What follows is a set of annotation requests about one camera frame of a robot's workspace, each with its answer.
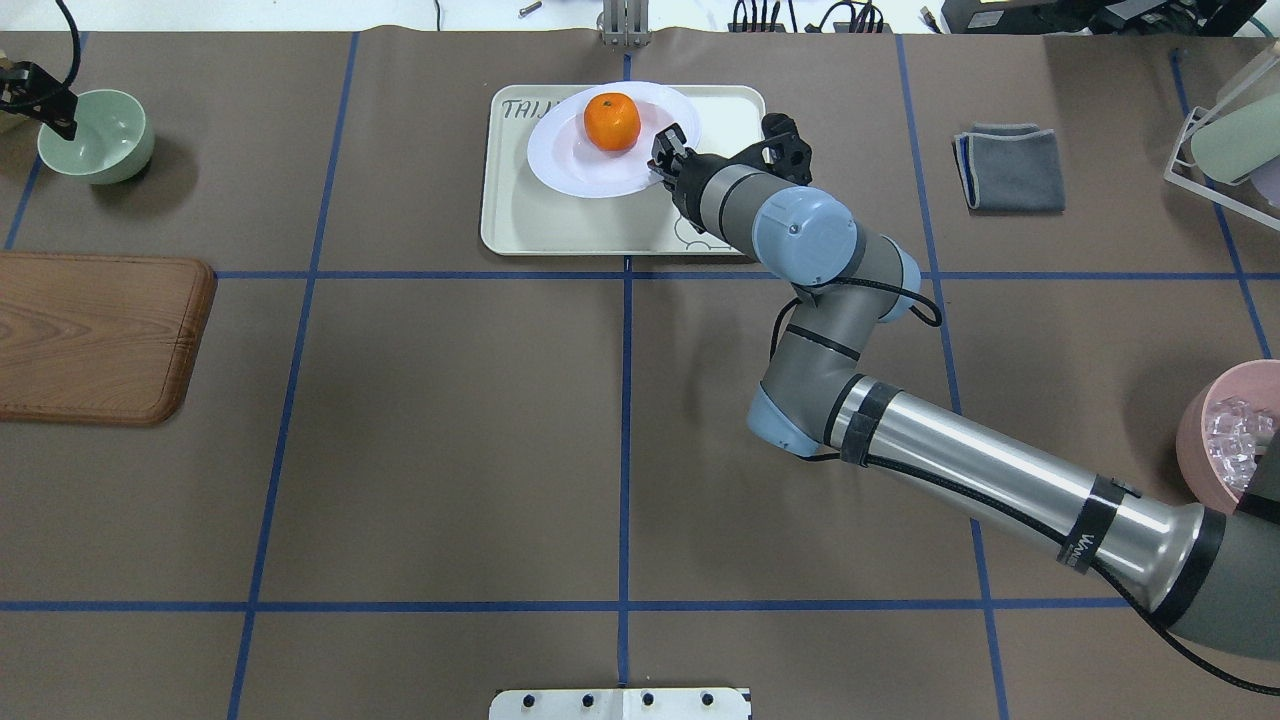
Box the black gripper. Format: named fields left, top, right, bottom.
left=648, top=122, right=716, bottom=231

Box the orange mandarin fruit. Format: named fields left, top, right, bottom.
left=582, top=92, right=643, bottom=152

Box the white round plate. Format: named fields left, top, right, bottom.
left=527, top=81, right=701, bottom=199

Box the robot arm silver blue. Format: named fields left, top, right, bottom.
left=646, top=117, right=1279, bottom=661

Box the cream bear print tray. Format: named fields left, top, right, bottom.
left=480, top=85, right=765, bottom=256

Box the grey folded cloth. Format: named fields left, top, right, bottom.
left=954, top=123, right=1066, bottom=214

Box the light green bowl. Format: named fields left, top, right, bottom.
left=37, top=88, right=156, bottom=184

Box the light green hanging cup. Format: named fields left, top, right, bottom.
left=1190, top=94, right=1279, bottom=183

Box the white cup rack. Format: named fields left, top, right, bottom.
left=1164, top=40, right=1279, bottom=229

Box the brown wooden cutting board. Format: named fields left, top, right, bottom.
left=1, top=251, right=218, bottom=427

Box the lilac hanging cup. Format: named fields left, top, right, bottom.
left=1249, top=158, right=1280, bottom=208

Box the pink bowl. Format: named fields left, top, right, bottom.
left=1175, top=359, right=1279, bottom=515

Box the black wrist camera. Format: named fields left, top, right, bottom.
left=1, top=59, right=79, bottom=141
left=730, top=111, right=813, bottom=186

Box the aluminium frame post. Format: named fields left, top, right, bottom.
left=596, top=0, right=652, bottom=47

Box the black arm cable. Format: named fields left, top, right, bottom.
left=771, top=275, right=1280, bottom=698

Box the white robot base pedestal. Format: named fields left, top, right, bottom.
left=488, top=687, right=753, bottom=719

